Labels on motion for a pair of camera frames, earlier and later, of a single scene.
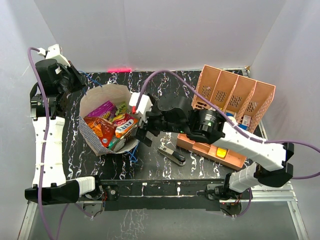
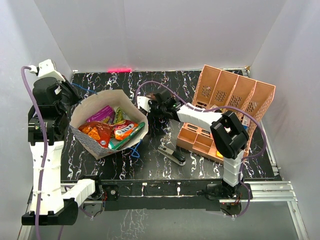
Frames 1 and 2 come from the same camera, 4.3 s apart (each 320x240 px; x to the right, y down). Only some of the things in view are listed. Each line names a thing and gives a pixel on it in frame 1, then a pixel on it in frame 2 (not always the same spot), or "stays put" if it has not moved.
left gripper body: (71, 81) to (70, 97)
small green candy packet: (123, 109) to (119, 116)
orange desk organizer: (245, 101) stays put
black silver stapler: (175, 156) stays put
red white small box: (246, 120) stays put
